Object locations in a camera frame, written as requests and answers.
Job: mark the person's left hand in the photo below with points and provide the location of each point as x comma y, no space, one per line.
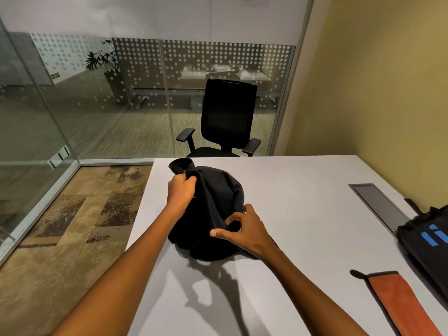
179,192

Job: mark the person's right hand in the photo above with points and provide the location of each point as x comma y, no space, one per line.
249,229

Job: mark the person's left fingers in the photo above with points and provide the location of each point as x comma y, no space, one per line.
188,178

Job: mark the person's right thumb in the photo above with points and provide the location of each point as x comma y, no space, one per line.
224,234

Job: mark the black cloth garment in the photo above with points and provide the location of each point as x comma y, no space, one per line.
210,206

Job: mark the person's left forearm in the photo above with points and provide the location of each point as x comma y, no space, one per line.
115,276

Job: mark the person's right forearm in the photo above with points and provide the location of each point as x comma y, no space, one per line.
311,297

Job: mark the black office chair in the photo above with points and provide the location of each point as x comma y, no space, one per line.
225,115

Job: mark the dotted glass partition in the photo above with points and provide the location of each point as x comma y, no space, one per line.
147,97

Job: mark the white desk behind glass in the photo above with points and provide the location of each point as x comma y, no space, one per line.
224,75

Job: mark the green potted plant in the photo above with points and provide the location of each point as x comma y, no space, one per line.
105,64

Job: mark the orange cloth with black trim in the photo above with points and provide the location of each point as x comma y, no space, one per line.
395,300

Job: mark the black bag with blue marks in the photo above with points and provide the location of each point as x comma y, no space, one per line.
428,237

